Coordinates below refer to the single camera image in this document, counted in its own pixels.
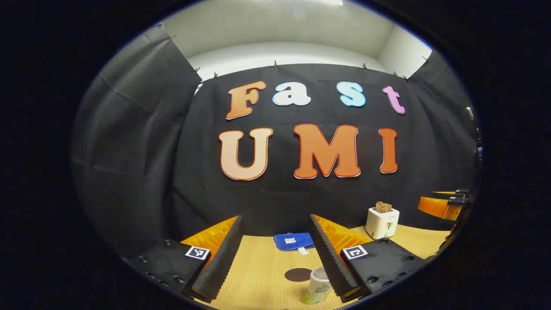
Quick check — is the cream toaster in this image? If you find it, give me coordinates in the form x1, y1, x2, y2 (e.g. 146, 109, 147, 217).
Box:
365, 207, 400, 240

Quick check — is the white green water bottle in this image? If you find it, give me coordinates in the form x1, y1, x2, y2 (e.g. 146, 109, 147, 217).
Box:
301, 266, 333, 305

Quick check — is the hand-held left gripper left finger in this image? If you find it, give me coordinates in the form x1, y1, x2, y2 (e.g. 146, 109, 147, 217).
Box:
125, 215, 245, 303

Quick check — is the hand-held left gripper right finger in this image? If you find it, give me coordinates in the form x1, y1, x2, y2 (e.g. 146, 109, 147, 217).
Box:
309, 214, 431, 303

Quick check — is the dark round coaster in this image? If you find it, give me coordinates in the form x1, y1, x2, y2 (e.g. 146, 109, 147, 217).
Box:
284, 268, 313, 282

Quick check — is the blue cloth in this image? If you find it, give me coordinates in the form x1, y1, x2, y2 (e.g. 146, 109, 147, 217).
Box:
274, 232, 316, 254

